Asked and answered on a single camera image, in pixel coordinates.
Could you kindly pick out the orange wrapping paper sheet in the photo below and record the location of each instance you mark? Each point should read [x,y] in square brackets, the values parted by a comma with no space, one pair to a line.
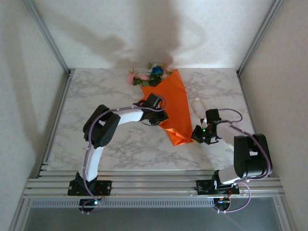
[173,108]

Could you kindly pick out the cream ribbon with gold print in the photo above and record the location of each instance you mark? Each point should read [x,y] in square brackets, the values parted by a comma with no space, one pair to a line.
[193,106]

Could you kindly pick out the pink fake flower spray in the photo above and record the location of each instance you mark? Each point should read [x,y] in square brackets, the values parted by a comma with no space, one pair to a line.
[139,77]

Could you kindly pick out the blue fake rose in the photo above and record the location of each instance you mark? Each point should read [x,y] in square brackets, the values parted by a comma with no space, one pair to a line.
[157,71]

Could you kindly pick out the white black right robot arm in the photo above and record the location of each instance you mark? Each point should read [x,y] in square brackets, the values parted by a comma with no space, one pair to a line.
[250,158]

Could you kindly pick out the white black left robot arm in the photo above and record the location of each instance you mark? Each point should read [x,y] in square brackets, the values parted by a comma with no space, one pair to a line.
[92,163]

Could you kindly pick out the black controller board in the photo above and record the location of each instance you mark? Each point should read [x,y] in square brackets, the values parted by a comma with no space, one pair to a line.
[87,203]
[221,203]

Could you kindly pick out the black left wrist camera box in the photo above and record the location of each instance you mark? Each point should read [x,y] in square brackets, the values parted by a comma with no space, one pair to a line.
[154,99]

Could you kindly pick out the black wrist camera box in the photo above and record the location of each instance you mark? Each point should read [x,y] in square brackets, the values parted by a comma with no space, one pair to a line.
[213,115]
[154,99]

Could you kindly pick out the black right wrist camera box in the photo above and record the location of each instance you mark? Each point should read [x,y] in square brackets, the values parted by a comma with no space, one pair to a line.
[213,115]

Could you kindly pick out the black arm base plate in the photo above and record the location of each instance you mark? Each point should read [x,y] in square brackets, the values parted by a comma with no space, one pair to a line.
[103,187]
[204,187]

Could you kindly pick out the aluminium side rail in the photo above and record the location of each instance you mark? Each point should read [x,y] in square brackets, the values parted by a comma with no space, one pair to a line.
[245,96]
[63,96]

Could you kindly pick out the aluminium rail base frame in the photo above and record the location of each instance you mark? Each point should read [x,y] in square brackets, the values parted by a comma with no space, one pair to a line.
[154,185]

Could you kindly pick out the aluminium frame post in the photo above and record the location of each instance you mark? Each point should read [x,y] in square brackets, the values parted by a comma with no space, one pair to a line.
[260,36]
[48,36]

